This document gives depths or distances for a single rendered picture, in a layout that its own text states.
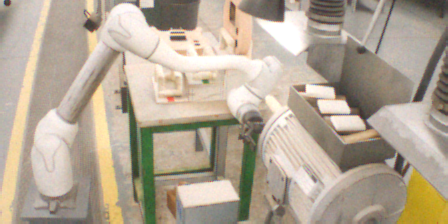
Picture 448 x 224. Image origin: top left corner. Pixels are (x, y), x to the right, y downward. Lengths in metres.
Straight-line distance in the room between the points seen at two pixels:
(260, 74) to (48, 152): 0.88
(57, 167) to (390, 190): 1.23
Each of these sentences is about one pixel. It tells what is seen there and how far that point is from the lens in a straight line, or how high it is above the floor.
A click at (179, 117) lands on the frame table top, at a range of 1.99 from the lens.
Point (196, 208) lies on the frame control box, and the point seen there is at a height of 1.11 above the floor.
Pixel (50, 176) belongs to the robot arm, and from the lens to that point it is 1.80.
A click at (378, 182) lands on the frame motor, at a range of 1.00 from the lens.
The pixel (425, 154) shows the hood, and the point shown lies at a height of 1.53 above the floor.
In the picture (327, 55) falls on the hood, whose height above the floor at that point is 1.50.
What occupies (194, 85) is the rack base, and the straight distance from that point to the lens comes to 2.08.
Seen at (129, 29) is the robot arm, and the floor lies 1.40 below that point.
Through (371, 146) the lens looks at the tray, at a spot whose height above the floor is 1.42.
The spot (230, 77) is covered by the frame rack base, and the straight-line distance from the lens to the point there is 2.10.
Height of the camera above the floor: 1.92
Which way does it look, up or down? 27 degrees down
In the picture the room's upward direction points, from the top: 4 degrees clockwise
